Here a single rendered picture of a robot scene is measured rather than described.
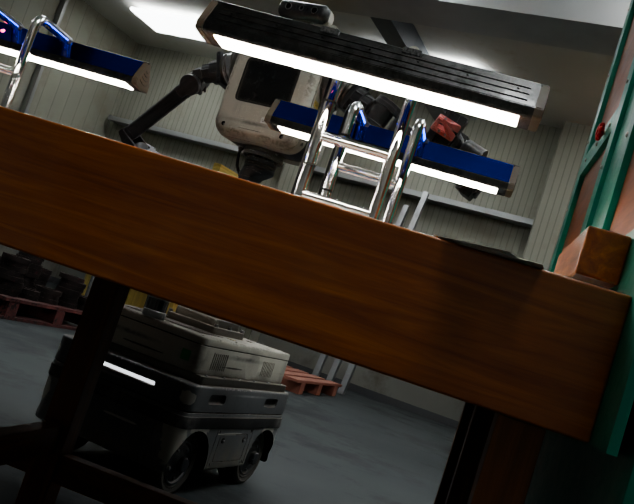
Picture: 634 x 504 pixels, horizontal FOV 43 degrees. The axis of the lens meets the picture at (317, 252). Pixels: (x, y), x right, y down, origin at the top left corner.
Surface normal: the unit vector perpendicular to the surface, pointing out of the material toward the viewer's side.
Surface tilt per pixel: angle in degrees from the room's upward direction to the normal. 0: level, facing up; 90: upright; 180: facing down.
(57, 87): 90
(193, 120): 90
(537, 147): 90
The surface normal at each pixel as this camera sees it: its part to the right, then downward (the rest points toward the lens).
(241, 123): -0.35, -0.19
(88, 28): 0.88, 0.26
